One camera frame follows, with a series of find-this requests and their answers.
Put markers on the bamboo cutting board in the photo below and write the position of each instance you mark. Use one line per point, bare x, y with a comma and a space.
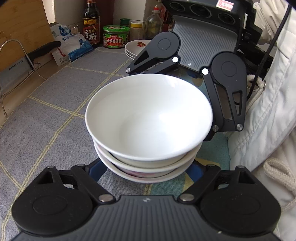
25, 21

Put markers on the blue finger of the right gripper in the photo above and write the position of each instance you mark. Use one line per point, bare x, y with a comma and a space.
218, 118
150, 66

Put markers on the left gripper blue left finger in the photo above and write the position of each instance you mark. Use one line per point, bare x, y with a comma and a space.
87, 177

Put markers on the green lid mushroom sauce jar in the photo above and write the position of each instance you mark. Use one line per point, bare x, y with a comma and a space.
115, 36

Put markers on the white plate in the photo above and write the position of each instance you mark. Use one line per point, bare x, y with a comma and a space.
136, 46
130, 56
130, 53

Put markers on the yellow lid spice jar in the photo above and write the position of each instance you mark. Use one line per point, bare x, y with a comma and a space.
136, 30

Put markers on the right gloved hand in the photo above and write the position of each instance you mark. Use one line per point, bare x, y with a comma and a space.
267, 19

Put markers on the plain white bowl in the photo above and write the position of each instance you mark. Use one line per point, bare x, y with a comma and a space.
148, 162

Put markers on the white plate back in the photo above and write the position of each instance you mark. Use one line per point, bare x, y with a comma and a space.
130, 56

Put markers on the grey checked table mat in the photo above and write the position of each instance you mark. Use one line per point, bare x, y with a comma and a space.
42, 123

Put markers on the white floral bowl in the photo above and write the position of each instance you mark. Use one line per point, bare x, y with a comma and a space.
149, 117
146, 175

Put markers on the wire cutting board stand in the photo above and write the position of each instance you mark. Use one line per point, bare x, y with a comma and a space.
35, 67

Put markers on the white jacket sleeve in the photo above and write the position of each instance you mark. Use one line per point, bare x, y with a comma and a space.
266, 145

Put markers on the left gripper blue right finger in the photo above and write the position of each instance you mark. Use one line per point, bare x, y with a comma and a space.
205, 181

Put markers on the dark vinegar bottle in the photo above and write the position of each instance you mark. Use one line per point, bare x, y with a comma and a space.
91, 24

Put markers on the white blue salt bag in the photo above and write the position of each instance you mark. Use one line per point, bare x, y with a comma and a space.
72, 46

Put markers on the kitchen knife black handle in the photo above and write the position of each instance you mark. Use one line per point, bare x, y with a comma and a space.
17, 70

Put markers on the green lid small jar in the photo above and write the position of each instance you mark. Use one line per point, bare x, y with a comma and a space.
125, 22

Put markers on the clear glass bottle red cap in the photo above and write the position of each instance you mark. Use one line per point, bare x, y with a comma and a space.
153, 24

